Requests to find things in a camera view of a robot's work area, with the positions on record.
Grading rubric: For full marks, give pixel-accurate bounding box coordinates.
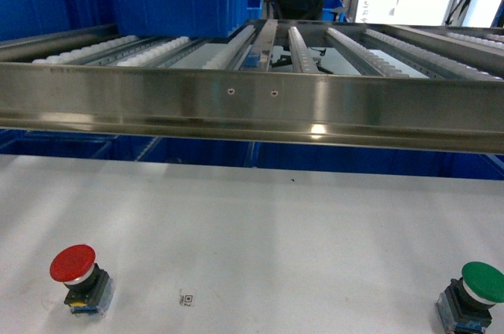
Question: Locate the red mushroom push button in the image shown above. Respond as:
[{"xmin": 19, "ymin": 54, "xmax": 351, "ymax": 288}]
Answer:
[{"xmin": 49, "ymin": 244, "xmax": 114, "ymax": 317}]

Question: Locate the green mushroom push button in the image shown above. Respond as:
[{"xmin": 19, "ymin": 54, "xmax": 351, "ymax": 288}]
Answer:
[{"xmin": 436, "ymin": 262, "xmax": 503, "ymax": 333}]

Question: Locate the small QR code sticker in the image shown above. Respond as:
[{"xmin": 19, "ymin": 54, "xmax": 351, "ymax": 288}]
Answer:
[{"xmin": 179, "ymin": 288, "xmax": 197, "ymax": 307}]

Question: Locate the steel roller shelf frame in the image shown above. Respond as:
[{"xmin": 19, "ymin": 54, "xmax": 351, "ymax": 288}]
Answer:
[{"xmin": 1, "ymin": 20, "xmax": 503, "ymax": 154}]

